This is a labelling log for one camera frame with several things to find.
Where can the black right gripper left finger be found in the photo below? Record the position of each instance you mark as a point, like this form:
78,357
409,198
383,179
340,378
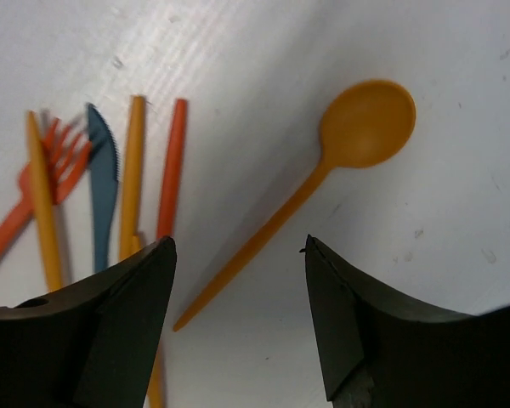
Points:
92,343

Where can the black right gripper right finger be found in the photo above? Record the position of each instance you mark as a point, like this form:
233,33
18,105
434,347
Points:
379,347

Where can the blue plastic knife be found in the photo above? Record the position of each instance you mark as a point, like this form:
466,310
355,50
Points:
103,169

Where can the orange plastic fork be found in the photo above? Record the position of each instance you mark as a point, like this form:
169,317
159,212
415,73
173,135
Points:
67,161

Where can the yellow plastic spoon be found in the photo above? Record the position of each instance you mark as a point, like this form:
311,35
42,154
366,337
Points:
363,126

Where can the yellow chopstick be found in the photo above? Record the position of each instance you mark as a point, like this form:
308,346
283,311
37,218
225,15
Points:
132,176
43,205

